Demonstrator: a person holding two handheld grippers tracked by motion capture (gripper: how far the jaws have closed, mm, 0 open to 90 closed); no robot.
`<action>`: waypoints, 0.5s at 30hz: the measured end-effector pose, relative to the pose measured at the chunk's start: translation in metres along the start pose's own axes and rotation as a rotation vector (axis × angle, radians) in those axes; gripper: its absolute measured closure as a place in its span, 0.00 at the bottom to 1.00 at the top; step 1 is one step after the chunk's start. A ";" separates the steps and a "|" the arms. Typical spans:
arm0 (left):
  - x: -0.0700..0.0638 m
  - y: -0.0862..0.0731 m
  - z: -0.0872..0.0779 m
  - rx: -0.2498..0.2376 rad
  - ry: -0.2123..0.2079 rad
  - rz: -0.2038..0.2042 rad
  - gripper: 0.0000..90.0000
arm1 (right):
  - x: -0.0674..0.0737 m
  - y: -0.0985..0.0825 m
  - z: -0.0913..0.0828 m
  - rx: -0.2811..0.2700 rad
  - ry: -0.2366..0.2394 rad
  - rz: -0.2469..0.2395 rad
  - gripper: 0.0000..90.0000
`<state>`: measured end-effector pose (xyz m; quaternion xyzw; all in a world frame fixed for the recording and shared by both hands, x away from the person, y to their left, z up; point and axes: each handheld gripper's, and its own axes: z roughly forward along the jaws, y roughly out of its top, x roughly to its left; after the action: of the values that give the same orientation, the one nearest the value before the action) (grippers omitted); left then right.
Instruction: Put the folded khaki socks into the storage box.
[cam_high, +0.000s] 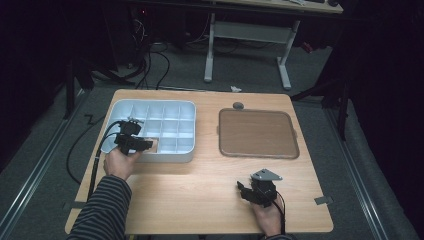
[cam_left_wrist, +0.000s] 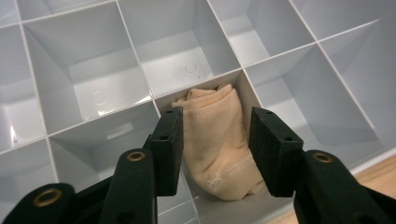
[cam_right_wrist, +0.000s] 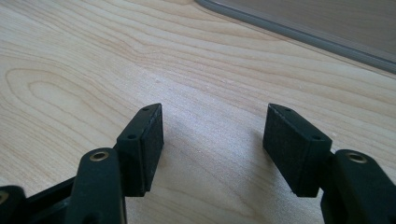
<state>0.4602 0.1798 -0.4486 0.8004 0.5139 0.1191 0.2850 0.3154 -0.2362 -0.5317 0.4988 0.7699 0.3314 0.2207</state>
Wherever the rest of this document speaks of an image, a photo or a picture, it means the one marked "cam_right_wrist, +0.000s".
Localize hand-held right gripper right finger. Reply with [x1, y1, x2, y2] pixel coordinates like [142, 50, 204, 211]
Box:
[262, 103, 333, 199]

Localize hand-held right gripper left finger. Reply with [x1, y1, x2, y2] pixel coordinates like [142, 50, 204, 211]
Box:
[114, 103, 165, 198]

